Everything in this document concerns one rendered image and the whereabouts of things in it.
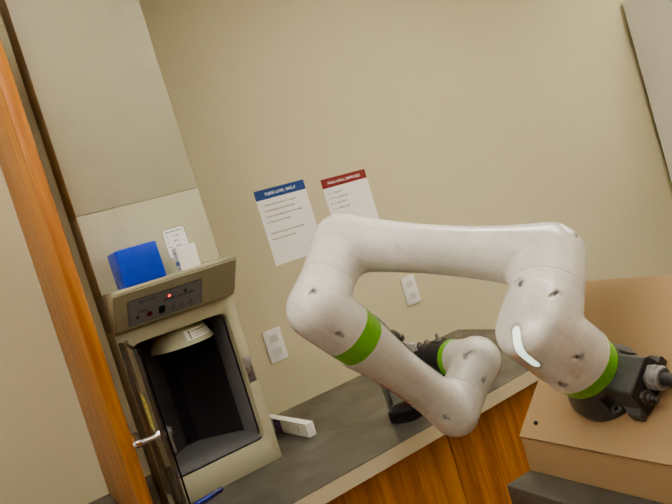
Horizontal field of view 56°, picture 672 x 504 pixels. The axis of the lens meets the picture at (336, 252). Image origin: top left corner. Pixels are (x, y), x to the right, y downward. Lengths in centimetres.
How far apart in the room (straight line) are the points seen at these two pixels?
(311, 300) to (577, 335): 46
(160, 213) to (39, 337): 58
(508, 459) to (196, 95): 154
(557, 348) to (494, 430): 85
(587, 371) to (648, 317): 21
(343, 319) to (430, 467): 69
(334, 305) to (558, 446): 48
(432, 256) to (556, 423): 39
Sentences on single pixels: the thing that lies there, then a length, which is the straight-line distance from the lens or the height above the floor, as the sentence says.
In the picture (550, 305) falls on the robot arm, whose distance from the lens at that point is 108.
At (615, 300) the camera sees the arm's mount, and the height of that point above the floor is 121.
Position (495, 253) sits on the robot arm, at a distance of 119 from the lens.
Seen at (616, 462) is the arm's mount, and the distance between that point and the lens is 121.
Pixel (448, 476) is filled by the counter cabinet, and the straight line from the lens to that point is 182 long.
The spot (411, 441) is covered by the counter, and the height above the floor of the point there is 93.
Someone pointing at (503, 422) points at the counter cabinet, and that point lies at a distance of 193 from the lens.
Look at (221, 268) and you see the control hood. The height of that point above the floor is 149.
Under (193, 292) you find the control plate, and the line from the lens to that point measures 165.
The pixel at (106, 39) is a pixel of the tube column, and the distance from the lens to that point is 182.
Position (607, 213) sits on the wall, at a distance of 353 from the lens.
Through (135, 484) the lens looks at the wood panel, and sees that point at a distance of 163.
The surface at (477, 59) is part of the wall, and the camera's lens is 309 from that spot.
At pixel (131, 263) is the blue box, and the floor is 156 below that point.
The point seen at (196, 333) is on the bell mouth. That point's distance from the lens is 174.
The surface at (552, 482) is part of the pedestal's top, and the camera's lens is 131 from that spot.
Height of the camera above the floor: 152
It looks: 3 degrees down
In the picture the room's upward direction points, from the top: 17 degrees counter-clockwise
